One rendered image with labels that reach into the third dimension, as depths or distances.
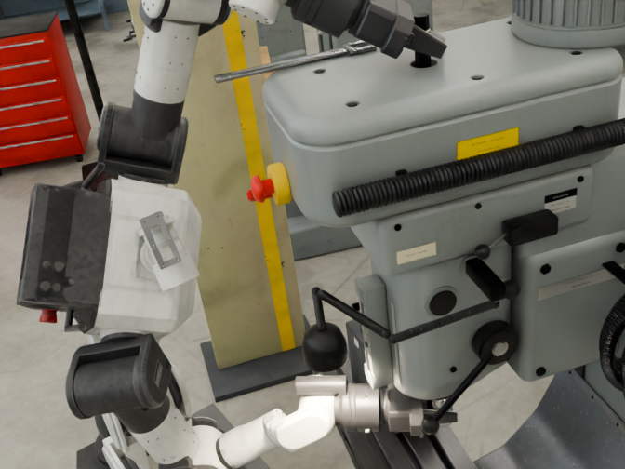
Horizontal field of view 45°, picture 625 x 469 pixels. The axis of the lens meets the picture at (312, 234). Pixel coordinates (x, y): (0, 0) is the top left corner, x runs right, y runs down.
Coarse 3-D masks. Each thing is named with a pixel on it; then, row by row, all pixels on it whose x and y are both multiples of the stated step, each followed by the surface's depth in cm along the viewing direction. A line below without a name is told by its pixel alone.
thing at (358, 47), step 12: (336, 48) 113; (348, 48) 113; (360, 48) 112; (372, 48) 112; (288, 60) 111; (300, 60) 111; (312, 60) 111; (240, 72) 110; (252, 72) 109; (264, 72) 110
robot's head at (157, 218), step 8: (152, 216) 119; (160, 216) 119; (168, 216) 123; (144, 224) 119; (152, 224) 119; (160, 224) 119; (144, 232) 119; (168, 232) 119; (152, 240) 119; (168, 240) 119; (152, 248) 119; (176, 248) 119; (160, 256) 119; (176, 256) 119; (160, 264) 119; (168, 264) 119
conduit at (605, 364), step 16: (624, 272) 115; (624, 304) 114; (608, 320) 115; (624, 320) 111; (608, 336) 113; (608, 352) 114; (624, 352) 111; (608, 368) 115; (624, 368) 111; (624, 384) 110
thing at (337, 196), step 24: (624, 120) 101; (528, 144) 99; (552, 144) 99; (576, 144) 99; (600, 144) 100; (432, 168) 96; (456, 168) 96; (480, 168) 97; (504, 168) 97; (336, 192) 94; (360, 192) 94; (384, 192) 94; (408, 192) 95; (432, 192) 97
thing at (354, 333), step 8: (352, 320) 183; (352, 328) 181; (360, 328) 179; (352, 336) 181; (360, 336) 178; (352, 344) 183; (360, 344) 178; (352, 352) 185; (360, 352) 179; (352, 360) 187; (360, 360) 181; (352, 368) 189; (360, 368) 183; (352, 376) 191; (360, 376) 185; (384, 392) 172; (424, 408) 175; (392, 432) 175
